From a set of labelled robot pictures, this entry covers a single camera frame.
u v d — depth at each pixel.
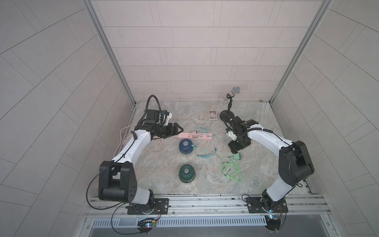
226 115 1.09
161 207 0.71
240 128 0.65
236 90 0.87
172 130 0.73
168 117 0.77
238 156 0.86
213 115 1.05
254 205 0.71
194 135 0.91
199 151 0.91
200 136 0.94
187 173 0.72
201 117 1.08
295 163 0.45
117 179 0.41
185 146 0.81
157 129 0.69
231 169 0.83
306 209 0.71
